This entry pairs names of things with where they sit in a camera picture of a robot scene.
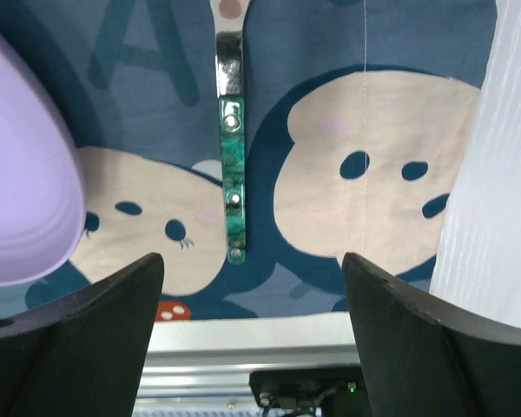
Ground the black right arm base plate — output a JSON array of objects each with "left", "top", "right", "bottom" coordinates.
[{"left": 248, "top": 365, "right": 373, "bottom": 417}]

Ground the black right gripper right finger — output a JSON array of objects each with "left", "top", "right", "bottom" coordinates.
[{"left": 342, "top": 253, "right": 521, "bottom": 416}]

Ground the purple plastic plate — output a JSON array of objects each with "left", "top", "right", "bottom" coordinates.
[{"left": 0, "top": 35, "right": 86, "bottom": 287}]

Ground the aluminium mounting rail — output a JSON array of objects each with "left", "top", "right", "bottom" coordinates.
[{"left": 133, "top": 345, "right": 359, "bottom": 416}]

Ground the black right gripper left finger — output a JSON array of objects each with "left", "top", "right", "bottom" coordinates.
[{"left": 0, "top": 253, "right": 164, "bottom": 416}]

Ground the green handled steel spoon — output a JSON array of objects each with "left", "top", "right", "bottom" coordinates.
[{"left": 210, "top": 0, "right": 250, "bottom": 265}]

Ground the blue cartoon mouse placemat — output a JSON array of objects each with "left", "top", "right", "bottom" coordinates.
[{"left": 0, "top": 1, "right": 497, "bottom": 321}]

